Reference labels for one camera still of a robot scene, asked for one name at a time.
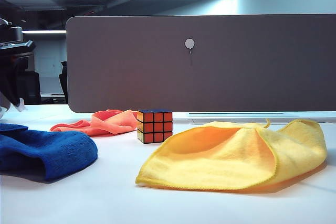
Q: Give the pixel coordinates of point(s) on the Rubik's cube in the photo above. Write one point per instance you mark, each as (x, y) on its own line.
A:
(155, 127)

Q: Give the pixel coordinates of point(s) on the grey desk partition panel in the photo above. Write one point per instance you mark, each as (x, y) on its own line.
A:
(249, 77)

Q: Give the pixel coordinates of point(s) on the white hexagonal wall hook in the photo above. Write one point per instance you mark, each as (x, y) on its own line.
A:
(189, 43)

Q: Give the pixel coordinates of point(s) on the black office chair with headrest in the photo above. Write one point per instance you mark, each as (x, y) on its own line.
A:
(32, 87)

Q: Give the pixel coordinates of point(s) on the black chair backrest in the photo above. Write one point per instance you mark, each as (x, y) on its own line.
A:
(63, 82)

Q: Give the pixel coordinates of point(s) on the yellow microfiber rag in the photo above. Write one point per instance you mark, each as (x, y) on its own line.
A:
(210, 163)

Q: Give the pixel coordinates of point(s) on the short ceiling light strip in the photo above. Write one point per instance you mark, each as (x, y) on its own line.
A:
(44, 32)

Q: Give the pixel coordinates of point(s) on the blue microfiber rag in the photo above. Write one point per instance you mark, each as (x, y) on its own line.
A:
(52, 150)

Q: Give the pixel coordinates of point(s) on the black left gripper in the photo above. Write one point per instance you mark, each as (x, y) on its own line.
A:
(11, 47)

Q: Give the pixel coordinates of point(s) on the orange microfiber rag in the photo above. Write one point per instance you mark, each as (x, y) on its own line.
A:
(110, 124)

